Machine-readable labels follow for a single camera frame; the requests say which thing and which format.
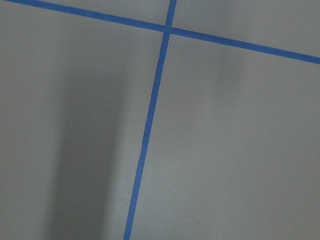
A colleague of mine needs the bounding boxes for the brown paper table cover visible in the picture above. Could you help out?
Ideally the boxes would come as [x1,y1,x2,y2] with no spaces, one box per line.
[0,0,320,240]

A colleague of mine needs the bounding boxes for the blue tape grid lines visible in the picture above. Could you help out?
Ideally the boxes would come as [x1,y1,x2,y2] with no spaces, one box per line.
[16,0,320,240]

